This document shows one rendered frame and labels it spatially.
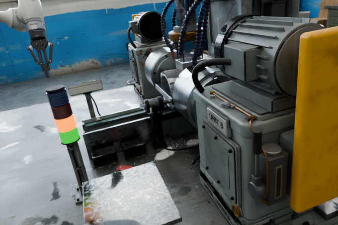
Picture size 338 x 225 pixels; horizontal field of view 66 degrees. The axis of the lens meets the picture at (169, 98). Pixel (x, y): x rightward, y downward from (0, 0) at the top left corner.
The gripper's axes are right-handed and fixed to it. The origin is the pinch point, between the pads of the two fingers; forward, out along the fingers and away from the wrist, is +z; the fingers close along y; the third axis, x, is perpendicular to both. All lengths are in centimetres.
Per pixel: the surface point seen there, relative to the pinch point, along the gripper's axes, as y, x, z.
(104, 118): 22.6, -12.4, 30.4
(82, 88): 15.2, -3.4, 12.9
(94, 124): 17.2, -15.1, 31.9
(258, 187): 51, -93, 50
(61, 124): 9, -55, 27
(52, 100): 8, -58, 20
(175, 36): 60, -35, 2
